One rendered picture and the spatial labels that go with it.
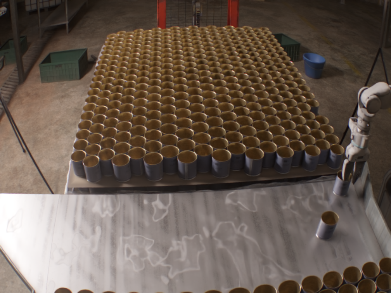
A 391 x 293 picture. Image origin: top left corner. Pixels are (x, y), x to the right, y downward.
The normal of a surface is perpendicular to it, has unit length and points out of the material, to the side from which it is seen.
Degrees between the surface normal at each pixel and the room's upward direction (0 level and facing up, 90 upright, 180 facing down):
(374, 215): 90
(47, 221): 0
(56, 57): 90
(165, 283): 0
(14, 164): 0
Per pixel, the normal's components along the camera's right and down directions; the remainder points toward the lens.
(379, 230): -0.99, 0.04
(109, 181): 0.02, -0.78
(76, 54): -0.02, 0.59
